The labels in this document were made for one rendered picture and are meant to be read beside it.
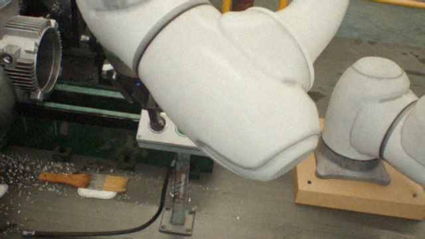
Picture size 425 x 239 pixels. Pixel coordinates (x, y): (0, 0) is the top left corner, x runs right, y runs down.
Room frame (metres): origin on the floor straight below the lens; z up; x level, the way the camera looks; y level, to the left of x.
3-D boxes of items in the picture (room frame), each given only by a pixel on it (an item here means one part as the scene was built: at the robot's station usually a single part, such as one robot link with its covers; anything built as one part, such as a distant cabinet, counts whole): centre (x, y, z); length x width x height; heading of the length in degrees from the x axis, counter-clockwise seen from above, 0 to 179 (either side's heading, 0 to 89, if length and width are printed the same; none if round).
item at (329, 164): (0.98, -0.35, 0.88); 0.22 x 0.18 x 0.06; 1
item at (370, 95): (0.95, -0.36, 1.02); 0.18 x 0.16 x 0.22; 44
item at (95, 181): (0.81, 0.28, 0.80); 0.21 x 0.05 x 0.01; 92
